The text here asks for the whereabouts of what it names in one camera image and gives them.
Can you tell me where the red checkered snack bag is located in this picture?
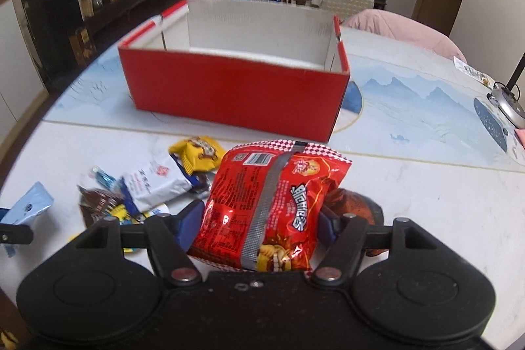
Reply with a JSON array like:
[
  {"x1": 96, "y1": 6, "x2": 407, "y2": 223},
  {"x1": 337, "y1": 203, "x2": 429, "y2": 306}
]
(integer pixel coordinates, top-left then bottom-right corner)
[{"x1": 186, "y1": 141, "x2": 353, "y2": 273}]

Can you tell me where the brown yellow carton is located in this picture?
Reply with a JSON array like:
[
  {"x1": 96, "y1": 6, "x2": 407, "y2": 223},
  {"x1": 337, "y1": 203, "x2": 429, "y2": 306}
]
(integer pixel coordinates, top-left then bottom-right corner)
[{"x1": 69, "y1": 27, "x2": 97, "y2": 57}]

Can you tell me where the white blue-edged snack packet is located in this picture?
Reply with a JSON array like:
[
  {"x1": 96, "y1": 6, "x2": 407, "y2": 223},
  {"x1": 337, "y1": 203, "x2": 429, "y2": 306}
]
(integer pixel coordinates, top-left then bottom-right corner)
[{"x1": 121, "y1": 153, "x2": 201, "y2": 213}]

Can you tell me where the light blue snack packet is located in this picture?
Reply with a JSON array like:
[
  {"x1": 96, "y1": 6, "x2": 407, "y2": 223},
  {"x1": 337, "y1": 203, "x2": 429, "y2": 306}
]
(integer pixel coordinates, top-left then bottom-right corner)
[{"x1": 0, "y1": 181, "x2": 55, "y2": 257}]

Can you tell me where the dark brown snack packet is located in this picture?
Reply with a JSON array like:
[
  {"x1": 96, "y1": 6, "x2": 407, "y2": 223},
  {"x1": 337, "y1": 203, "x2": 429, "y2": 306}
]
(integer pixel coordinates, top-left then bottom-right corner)
[{"x1": 77, "y1": 186, "x2": 126, "y2": 228}]

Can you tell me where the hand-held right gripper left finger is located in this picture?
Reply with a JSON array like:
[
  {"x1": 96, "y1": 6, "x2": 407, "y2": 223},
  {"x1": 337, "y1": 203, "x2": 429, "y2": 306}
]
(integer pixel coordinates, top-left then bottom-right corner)
[{"x1": 76, "y1": 200, "x2": 206, "y2": 287}]

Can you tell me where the red cardboard box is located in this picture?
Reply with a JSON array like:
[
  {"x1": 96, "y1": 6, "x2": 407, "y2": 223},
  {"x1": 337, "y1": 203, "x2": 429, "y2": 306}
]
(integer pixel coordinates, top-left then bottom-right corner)
[{"x1": 118, "y1": 0, "x2": 351, "y2": 143}]

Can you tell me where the grey round device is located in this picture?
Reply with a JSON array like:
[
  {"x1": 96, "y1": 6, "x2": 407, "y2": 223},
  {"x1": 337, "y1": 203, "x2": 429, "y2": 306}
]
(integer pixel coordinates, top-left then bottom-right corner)
[{"x1": 487, "y1": 85, "x2": 525, "y2": 130}]

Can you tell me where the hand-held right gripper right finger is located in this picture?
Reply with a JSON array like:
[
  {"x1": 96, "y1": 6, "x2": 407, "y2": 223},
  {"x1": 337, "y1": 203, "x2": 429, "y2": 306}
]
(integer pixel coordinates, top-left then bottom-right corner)
[{"x1": 308, "y1": 210, "x2": 448, "y2": 287}]

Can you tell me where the pink padded cloth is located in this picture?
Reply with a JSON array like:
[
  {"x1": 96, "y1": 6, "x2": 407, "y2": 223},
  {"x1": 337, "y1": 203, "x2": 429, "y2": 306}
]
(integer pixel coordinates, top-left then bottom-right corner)
[{"x1": 342, "y1": 9, "x2": 467, "y2": 64}]

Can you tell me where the small printed paper packet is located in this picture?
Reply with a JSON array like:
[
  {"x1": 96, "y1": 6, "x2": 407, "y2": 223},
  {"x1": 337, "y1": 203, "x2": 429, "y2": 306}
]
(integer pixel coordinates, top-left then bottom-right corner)
[{"x1": 453, "y1": 55, "x2": 495, "y2": 86}]

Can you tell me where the brown orange snack bag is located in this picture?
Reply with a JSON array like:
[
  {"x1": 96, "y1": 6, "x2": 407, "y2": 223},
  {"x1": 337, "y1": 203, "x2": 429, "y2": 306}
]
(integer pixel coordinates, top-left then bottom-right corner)
[{"x1": 324, "y1": 188, "x2": 385, "y2": 256}]

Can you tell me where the white cabinet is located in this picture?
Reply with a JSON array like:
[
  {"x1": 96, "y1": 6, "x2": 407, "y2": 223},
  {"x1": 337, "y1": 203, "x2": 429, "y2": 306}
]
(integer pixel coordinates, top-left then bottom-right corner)
[{"x1": 0, "y1": 0, "x2": 48, "y2": 137}]

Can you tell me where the blue wrapped candy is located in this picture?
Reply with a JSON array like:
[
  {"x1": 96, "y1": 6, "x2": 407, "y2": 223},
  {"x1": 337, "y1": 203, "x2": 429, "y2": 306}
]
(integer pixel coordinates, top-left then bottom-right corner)
[{"x1": 91, "y1": 165, "x2": 117, "y2": 189}]

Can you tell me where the black cabinet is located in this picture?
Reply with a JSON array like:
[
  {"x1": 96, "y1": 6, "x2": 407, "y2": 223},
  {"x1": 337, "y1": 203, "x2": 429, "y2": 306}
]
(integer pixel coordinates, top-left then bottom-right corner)
[{"x1": 18, "y1": 0, "x2": 89, "y2": 78}]

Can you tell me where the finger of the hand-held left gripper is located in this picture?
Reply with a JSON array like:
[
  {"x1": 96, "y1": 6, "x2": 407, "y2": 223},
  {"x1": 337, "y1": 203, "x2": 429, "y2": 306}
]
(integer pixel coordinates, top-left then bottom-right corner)
[{"x1": 0, "y1": 223, "x2": 33, "y2": 246}]

